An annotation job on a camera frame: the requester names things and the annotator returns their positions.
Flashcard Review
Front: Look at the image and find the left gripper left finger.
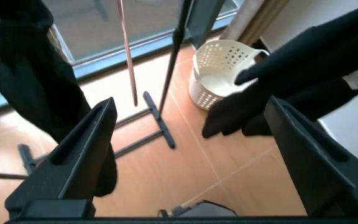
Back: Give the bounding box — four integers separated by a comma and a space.
4, 96, 118, 218

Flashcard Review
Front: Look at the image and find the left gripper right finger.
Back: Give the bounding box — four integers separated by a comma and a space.
263, 95, 358, 217

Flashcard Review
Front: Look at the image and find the black garment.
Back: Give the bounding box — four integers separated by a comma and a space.
201, 0, 358, 139
0, 0, 118, 198

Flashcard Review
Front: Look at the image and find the pink clothes hanger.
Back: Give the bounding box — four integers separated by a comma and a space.
116, 0, 139, 107

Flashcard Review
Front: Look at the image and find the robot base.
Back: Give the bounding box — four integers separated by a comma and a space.
158, 199, 238, 218

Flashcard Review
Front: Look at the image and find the black clothes rack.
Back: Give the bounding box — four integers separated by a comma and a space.
0, 0, 195, 181

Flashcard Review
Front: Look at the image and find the white laundry basket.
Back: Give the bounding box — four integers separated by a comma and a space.
188, 39, 270, 111

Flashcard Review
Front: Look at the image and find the beige curtain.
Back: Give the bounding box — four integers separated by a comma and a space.
218, 0, 291, 47

